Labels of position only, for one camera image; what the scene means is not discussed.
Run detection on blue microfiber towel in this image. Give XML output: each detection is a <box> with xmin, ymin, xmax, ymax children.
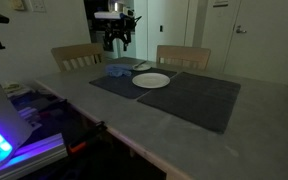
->
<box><xmin>104</xmin><ymin>63</ymin><xmax>134</xmax><ymax>78</ymax></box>

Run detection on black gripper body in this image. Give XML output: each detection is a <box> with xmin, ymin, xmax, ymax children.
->
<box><xmin>102</xmin><ymin>18</ymin><xmax>135</xmax><ymax>38</ymax></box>

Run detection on white wall light switch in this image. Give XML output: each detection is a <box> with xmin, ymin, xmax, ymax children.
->
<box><xmin>28</xmin><ymin>0</ymin><xmax>48</xmax><ymax>14</ymax></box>

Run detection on white robot base blue lights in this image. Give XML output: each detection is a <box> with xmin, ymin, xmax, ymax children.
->
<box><xmin>0</xmin><ymin>54</ymin><xmax>35</xmax><ymax>174</ymax></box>

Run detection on large white plate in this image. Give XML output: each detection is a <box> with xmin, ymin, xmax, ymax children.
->
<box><xmin>131</xmin><ymin>72</ymin><xmax>171</xmax><ymax>90</ymax></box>

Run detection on door sign plate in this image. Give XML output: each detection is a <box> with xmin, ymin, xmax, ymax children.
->
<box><xmin>212</xmin><ymin>0</ymin><xmax>229</xmax><ymax>8</ymax></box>

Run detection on beige wall thermostat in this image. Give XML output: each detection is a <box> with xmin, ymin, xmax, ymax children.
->
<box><xmin>11</xmin><ymin>0</ymin><xmax>27</xmax><ymax>12</ymax></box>

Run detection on white kitchen oven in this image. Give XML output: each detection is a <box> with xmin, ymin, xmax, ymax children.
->
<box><xmin>95</xmin><ymin>31</ymin><xmax>119</xmax><ymax>60</ymax></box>

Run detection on metal table knife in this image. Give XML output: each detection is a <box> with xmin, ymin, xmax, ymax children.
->
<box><xmin>133</xmin><ymin>60</ymin><xmax>148</xmax><ymax>70</ymax></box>

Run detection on wooden slat-back chair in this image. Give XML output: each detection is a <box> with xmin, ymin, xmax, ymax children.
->
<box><xmin>50</xmin><ymin>43</ymin><xmax>106</xmax><ymax>73</ymax></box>
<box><xmin>155</xmin><ymin>44</ymin><xmax>212</xmax><ymax>71</ymax></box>

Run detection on white room door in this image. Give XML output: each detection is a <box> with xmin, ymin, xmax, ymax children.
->
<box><xmin>223</xmin><ymin>0</ymin><xmax>288</xmax><ymax>87</ymax></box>

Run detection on large dark woven placemat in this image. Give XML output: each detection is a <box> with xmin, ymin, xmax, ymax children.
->
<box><xmin>136</xmin><ymin>71</ymin><xmax>242</xmax><ymax>135</ymax></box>

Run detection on white kitchen cabinet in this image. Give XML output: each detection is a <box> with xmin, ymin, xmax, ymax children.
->
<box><xmin>117</xmin><ymin>32</ymin><xmax>137</xmax><ymax>59</ymax></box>

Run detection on small dark woven placemat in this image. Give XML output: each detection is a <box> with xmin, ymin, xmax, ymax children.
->
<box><xmin>89</xmin><ymin>64</ymin><xmax>178</xmax><ymax>100</ymax></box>

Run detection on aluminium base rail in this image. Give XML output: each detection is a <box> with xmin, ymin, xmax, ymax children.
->
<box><xmin>0</xmin><ymin>133</ymin><xmax>68</xmax><ymax>180</ymax></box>

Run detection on silver door lever handle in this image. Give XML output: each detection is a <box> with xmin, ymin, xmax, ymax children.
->
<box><xmin>235</xmin><ymin>25</ymin><xmax>248</xmax><ymax>35</ymax></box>

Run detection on black orange bar clamp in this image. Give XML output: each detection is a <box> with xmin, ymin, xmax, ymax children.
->
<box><xmin>66</xmin><ymin>120</ymin><xmax>108</xmax><ymax>155</ymax></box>

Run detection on small white plate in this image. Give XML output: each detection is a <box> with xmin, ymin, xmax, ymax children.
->
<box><xmin>131</xmin><ymin>62</ymin><xmax>152</xmax><ymax>72</ymax></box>

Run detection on stack of papers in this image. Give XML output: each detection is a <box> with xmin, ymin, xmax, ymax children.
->
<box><xmin>2</xmin><ymin>81</ymin><xmax>35</xmax><ymax>99</ymax></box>

